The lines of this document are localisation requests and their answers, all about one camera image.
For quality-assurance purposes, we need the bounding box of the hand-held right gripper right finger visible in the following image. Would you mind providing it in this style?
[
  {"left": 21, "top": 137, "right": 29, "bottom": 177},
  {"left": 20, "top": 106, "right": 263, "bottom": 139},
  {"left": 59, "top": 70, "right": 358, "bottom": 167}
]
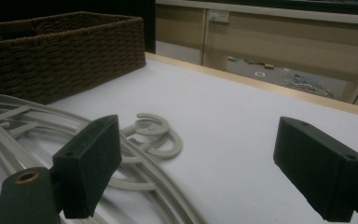
[{"left": 273, "top": 116, "right": 358, "bottom": 223}]

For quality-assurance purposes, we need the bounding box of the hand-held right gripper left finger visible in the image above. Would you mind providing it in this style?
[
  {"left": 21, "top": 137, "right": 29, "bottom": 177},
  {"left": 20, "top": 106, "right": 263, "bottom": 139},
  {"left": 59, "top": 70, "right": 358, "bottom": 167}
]
[{"left": 52, "top": 114, "right": 123, "bottom": 219}]

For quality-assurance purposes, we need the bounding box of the grey plastic clothes hanger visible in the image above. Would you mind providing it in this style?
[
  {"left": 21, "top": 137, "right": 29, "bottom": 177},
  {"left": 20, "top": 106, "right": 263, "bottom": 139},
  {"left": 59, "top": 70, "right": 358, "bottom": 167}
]
[
  {"left": 0, "top": 108, "right": 185, "bottom": 224},
  {"left": 0, "top": 92, "right": 208, "bottom": 224}
]

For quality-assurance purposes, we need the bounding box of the brown woven basket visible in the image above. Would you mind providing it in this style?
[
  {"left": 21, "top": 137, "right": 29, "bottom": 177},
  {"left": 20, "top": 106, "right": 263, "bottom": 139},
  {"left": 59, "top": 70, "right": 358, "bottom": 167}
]
[{"left": 0, "top": 11, "right": 147, "bottom": 105}]

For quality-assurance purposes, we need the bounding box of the beige wooden shelf unit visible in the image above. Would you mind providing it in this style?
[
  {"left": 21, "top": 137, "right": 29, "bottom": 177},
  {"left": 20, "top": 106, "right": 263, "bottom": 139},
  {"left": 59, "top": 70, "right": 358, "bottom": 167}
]
[{"left": 155, "top": 0, "right": 358, "bottom": 105}]

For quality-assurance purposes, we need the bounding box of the pile of white cables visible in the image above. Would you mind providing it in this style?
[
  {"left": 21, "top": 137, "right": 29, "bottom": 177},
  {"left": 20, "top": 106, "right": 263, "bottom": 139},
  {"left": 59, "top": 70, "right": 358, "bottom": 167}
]
[{"left": 281, "top": 74, "right": 336, "bottom": 99}]

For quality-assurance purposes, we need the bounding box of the white wall socket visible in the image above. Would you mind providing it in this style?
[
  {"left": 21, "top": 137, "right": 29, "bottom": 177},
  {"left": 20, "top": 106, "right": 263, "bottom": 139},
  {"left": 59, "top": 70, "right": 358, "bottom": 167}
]
[{"left": 208, "top": 8, "right": 230, "bottom": 23}]

